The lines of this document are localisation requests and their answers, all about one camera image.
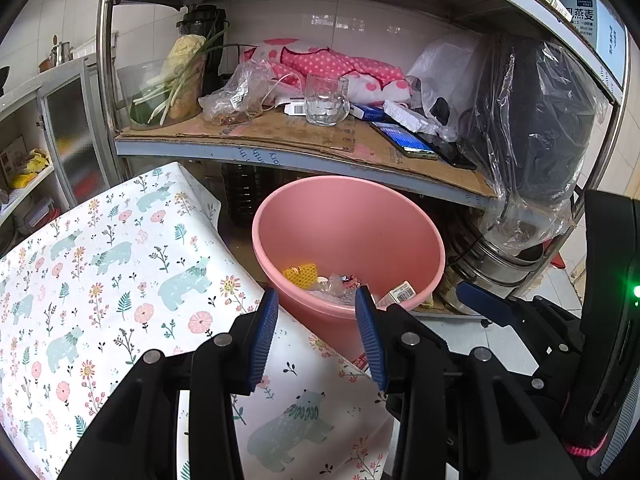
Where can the green onions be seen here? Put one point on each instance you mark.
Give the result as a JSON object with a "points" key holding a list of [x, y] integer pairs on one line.
{"points": [[170, 97]]}

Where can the dark ribbed plastic jug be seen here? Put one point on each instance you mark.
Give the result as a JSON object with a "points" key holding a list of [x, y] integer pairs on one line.
{"points": [[247, 190]]}

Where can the clear plastic bag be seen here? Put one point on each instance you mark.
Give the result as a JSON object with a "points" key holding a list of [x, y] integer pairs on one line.
{"points": [[330, 287]]}

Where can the yellow foam net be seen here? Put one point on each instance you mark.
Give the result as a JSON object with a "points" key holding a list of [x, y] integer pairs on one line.
{"points": [[300, 275]]}

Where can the blue white cereal box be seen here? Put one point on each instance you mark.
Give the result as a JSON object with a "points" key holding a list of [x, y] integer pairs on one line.
{"points": [[600, 25]]}

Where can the pink polka dot cloth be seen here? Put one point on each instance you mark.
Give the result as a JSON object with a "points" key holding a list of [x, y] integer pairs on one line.
{"points": [[325, 62]]}

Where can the steel steamer pot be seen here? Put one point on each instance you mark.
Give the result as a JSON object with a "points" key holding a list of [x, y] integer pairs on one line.
{"points": [[495, 265]]}

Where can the white small box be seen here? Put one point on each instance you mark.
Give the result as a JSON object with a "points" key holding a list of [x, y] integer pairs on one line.
{"points": [[407, 117]]}

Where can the smartphone with lit screen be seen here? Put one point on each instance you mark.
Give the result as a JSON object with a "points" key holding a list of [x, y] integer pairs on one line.
{"points": [[400, 137]]}

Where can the floral bear print tablecloth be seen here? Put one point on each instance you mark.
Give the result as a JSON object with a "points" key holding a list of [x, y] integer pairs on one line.
{"points": [[125, 285]]}

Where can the metal shelf rack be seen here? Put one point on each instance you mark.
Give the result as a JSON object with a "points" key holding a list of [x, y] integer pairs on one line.
{"points": [[107, 85]]}

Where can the glass mug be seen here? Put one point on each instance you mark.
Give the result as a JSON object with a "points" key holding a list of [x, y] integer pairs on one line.
{"points": [[322, 105]]}

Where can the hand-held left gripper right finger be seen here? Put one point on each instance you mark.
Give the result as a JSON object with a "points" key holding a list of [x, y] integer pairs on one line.
{"points": [[370, 340]]}

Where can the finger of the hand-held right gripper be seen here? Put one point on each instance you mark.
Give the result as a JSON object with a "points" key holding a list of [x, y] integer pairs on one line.
{"points": [[485, 302]]}

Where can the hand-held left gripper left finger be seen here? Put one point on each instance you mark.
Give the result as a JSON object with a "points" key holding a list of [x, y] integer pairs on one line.
{"points": [[264, 335]]}

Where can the blue small pack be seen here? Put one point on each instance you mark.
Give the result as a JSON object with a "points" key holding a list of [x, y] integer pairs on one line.
{"points": [[367, 111]]}

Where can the clear bag of snacks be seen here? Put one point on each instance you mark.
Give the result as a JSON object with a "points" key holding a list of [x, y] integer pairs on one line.
{"points": [[235, 95]]}

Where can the copper pot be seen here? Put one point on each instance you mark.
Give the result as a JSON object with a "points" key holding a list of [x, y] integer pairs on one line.
{"points": [[46, 64]]}

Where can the grey kitchen cabinet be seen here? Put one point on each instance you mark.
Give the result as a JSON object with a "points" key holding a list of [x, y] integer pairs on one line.
{"points": [[20, 105]]}

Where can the black smartphone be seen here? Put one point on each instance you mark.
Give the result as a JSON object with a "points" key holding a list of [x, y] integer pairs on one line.
{"points": [[450, 155]]}

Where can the yellow food packets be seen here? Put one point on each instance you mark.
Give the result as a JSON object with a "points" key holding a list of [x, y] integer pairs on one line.
{"points": [[30, 170]]}

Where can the clear blue clip container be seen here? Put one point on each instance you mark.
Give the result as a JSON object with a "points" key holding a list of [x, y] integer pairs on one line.
{"points": [[39, 211]]}

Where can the black blender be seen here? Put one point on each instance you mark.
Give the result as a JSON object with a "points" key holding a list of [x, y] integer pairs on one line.
{"points": [[205, 20]]}

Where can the black appliance under plastic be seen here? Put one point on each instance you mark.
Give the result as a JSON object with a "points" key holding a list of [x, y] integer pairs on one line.
{"points": [[530, 125]]}

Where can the clear plastic tub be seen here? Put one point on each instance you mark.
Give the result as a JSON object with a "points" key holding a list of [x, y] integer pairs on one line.
{"points": [[130, 85]]}

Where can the metal kettle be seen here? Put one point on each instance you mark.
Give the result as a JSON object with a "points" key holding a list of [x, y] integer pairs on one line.
{"points": [[62, 54]]}

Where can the cardboard sheet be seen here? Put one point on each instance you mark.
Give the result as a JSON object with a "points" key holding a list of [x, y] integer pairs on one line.
{"points": [[300, 145]]}

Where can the napa cabbage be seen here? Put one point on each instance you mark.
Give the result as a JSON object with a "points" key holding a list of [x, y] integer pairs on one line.
{"points": [[182, 57]]}

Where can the frosted cabinet door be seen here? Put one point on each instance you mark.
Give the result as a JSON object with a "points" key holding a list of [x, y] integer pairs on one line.
{"points": [[75, 135]]}

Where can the white plastic bag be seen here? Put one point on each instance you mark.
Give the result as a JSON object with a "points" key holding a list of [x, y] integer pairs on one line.
{"points": [[440, 70]]}

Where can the pink plastic bucket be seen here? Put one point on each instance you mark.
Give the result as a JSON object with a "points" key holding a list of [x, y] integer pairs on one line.
{"points": [[350, 220]]}

